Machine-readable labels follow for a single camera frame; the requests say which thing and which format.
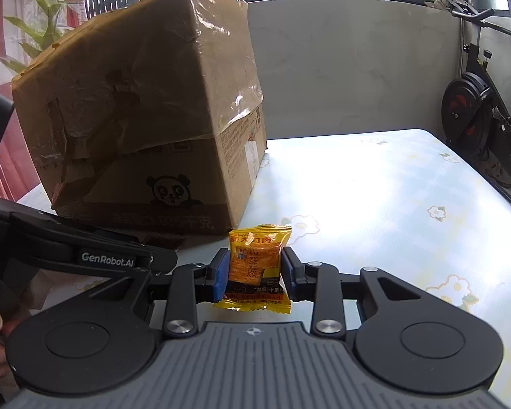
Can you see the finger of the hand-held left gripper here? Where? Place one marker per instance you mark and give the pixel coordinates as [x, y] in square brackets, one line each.
[164, 263]

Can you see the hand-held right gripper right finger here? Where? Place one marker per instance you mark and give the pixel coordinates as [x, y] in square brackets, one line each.
[289, 277]

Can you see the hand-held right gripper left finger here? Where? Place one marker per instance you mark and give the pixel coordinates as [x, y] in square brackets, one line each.
[219, 277]

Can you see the yellow snack packet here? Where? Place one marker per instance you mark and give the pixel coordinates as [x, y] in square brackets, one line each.
[255, 264]

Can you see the brown cardboard box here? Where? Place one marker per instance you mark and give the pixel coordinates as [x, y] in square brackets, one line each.
[187, 196]

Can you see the clear plastic box liner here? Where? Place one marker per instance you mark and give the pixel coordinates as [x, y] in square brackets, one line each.
[153, 72]

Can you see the floral tablecloth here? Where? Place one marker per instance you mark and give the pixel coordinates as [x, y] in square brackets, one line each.
[366, 187]

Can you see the printed plant curtain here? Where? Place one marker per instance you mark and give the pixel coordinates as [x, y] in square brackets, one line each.
[34, 21]

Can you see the black exercise bike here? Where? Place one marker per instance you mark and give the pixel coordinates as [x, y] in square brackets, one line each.
[468, 110]

